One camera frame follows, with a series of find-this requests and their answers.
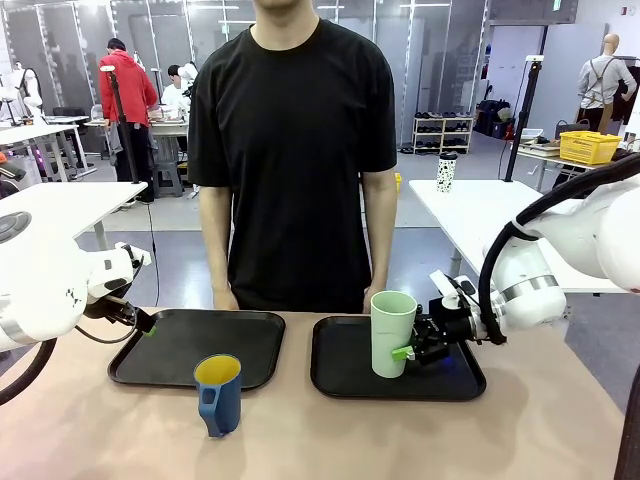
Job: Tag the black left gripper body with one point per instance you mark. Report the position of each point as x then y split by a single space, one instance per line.
112 310

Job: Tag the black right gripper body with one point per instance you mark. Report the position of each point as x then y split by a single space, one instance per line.
445 332

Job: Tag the pale green tall tumbler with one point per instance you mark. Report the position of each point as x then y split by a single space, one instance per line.
389 335

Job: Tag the person's left forearm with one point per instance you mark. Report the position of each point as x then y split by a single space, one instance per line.
379 225

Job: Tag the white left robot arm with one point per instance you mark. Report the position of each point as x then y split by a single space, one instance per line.
40 295

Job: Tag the person's right forearm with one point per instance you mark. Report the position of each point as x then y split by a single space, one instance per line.
216 235

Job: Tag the person's left hand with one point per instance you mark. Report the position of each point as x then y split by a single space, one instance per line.
369 302

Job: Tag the person's right hand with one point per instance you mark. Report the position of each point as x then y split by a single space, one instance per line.
225 299

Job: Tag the black plastic serving tray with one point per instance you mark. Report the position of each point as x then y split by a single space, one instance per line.
210 345
345 365

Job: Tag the blue mug yellow inside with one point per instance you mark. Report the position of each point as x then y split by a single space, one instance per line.
220 400

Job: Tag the large white side table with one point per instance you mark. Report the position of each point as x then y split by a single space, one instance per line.
65 205
470 220

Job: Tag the grey step stool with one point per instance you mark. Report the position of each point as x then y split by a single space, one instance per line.
167 180

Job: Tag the small yellow floor box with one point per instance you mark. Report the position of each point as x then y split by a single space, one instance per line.
398 182

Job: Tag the white black-spotted travel bottle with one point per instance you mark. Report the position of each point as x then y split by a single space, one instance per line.
447 175

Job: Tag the black and orange device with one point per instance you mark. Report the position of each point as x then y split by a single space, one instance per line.
10 172

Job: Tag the white background work table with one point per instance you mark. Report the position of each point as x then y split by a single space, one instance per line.
35 134

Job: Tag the white shoe rack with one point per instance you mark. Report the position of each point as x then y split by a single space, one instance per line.
443 134

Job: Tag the grey table under basket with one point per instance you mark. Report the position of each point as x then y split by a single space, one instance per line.
570 162

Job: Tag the person in red jacket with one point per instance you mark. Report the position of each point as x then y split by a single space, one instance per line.
127 95

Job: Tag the pile of black bags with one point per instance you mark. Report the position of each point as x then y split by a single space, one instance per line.
492 120

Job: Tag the person in black t-shirt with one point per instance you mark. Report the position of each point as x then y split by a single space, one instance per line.
290 150

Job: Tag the white humanoid robot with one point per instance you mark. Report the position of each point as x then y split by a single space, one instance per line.
27 92

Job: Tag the yellow plastic basket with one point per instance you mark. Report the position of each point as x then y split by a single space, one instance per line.
589 148

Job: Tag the mannequin with grey apron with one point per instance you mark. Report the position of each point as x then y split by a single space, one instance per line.
602 80

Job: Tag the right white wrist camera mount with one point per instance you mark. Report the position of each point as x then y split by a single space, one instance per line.
452 290

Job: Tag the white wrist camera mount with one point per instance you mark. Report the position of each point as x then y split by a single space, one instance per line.
131 254
452 290

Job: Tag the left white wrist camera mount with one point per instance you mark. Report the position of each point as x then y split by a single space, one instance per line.
131 254

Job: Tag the black camera stand pole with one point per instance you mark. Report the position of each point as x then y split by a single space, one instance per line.
522 120
122 135

